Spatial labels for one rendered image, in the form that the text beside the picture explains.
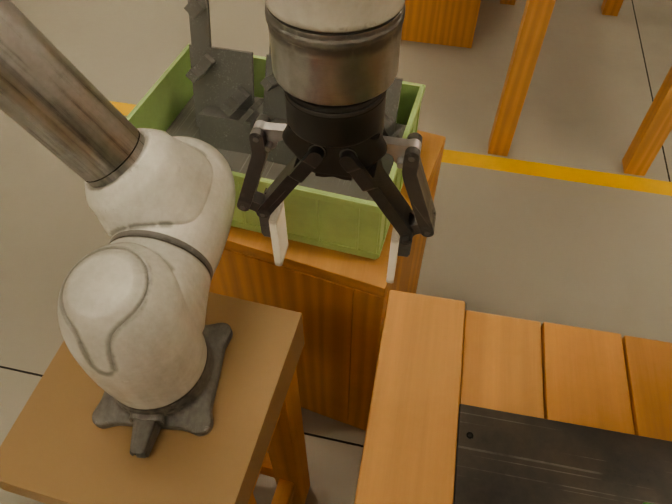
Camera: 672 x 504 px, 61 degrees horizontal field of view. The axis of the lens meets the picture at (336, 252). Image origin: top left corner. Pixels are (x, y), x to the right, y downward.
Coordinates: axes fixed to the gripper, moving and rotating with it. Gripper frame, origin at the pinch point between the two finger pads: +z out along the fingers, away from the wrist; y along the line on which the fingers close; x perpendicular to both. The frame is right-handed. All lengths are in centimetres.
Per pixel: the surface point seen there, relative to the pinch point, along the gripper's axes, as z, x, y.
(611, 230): 132, -136, -88
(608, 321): 132, -90, -83
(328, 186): 47, -55, 12
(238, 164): 47, -58, 35
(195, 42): 26, -74, 47
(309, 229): 47, -42, 14
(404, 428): 41.4, -0.1, -10.7
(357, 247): 49, -41, 3
